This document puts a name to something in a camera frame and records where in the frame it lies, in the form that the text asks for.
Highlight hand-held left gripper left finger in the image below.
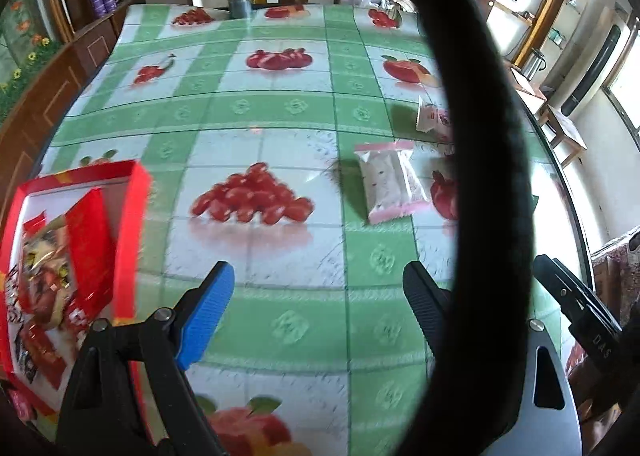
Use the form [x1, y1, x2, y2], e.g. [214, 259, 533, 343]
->
[55, 260, 236, 456]

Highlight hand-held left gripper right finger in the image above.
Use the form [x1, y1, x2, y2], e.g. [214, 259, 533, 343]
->
[402, 261, 583, 456]

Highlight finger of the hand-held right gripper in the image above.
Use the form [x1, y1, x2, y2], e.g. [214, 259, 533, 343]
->
[532, 254, 608, 322]

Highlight red cardboard box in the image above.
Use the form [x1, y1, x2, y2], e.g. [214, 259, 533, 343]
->
[0, 160, 153, 429]

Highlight white pink snack packet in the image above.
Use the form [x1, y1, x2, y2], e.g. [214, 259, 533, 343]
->
[354, 140, 430, 224]

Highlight yellow brown snack packet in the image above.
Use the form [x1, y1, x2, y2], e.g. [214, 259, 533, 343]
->
[20, 223, 76, 332]

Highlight small wooden table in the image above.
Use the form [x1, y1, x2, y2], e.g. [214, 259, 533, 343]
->
[537, 103, 588, 167]

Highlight white red snack packet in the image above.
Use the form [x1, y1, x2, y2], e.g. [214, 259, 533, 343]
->
[416, 97, 456, 142]

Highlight green checked fruit tablecloth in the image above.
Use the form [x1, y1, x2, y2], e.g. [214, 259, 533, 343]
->
[30, 3, 596, 456]

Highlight long black panel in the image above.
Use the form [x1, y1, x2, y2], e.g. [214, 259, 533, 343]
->
[560, 26, 623, 117]

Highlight steel kettle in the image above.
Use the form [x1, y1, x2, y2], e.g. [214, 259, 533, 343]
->
[522, 48, 546, 82]

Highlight brown wooden cabinet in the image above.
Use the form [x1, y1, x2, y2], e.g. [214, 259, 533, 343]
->
[0, 0, 146, 187]

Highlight thick black cable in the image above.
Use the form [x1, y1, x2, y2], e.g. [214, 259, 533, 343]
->
[372, 0, 538, 456]

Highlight floral wall mural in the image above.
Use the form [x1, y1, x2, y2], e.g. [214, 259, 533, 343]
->
[0, 0, 66, 112]

